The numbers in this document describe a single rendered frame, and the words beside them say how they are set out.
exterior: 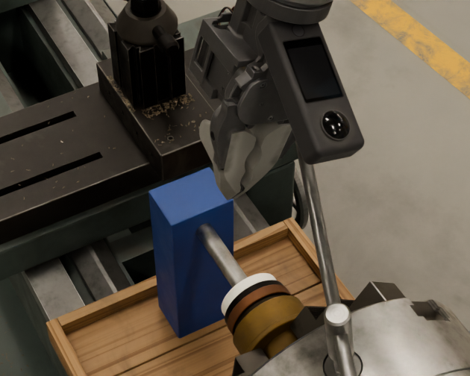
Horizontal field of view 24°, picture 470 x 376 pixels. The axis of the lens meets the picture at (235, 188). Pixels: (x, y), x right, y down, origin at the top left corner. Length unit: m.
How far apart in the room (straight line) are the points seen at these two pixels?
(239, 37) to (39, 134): 0.66
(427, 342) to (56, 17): 1.06
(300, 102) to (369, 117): 2.10
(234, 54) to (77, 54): 0.93
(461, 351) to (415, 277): 1.58
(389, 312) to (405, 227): 1.68
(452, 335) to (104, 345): 0.52
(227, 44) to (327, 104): 0.10
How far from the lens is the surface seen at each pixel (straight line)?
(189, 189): 1.24
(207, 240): 1.21
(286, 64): 0.83
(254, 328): 1.12
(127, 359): 1.37
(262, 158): 0.93
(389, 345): 0.96
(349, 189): 2.73
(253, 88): 0.86
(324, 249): 0.92
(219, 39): 0.88
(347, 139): 0.83
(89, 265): 1.49
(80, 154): 1.48
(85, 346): 1.39
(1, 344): 1.83
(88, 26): 1.85
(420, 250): 2.63
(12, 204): 1.43
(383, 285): 1.06
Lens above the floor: 2.03
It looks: 48 degrees down
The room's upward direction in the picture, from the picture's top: straight up
